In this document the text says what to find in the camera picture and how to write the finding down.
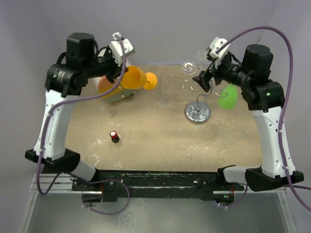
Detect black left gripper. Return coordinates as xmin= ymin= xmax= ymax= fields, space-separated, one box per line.
xmin=84 ymin=45 xmax=128 ymax=84

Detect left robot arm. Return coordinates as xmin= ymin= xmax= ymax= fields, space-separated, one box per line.
xmin=25 ymin=33 xmax=132 ymax=190

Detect yellow plastic wine glass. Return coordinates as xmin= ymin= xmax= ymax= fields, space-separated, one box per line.
xmin=121 ymin=66 xmax=157 ymax=90

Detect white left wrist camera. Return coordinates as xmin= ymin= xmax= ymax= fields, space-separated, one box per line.
xmin=109 ymin=32 xmax=135 ymax=66

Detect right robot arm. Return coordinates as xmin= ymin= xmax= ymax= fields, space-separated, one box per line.
xmin=193 ymin=44 xmax=304 ymax=192

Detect short clear wine glass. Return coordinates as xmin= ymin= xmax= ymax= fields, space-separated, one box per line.
xmin=195 ymin=50 xmax=209 ymax=69

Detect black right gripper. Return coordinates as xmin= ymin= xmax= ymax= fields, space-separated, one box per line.
xmin=193 ymin=52 xmax=253 ymax=91

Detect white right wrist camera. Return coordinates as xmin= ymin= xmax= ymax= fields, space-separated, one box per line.
xmin=207 ymin=37 xmax=231 ymax=61

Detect tall clear champagne flute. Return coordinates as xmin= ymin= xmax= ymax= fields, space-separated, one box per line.
xmin=156 ymin=73 xmax=170 ymax=105

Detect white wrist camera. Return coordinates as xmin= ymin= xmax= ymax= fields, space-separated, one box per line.
xmin=109 ymin=32 xmax=135 ymax=66
xmin=207 ymin=37 xmax=231 ymax=61

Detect clear stemmed wine glass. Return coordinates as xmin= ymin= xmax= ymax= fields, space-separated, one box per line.
xmin=181 ymin=62 xmax=198 ymax=92

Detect small red-capped bottle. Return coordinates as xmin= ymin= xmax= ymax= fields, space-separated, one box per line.
xmin=109 ymin=131 xmax=120 ymax=143

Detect green plastic wine glass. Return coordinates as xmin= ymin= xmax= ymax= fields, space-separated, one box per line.
xmin=218 ymin=85 xmax=238 ymax=109

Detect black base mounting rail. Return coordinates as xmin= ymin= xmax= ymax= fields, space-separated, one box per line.
xmin=71 ymin=170 xmax=244 ymax=202

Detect chrome wine glass rack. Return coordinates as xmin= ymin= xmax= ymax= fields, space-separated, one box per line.
xmin=184 ymin=70 xmax=223 ymax=125

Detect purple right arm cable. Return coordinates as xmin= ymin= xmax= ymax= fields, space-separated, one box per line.
xmin=215 ymin=26 xmax=311 ymax=211

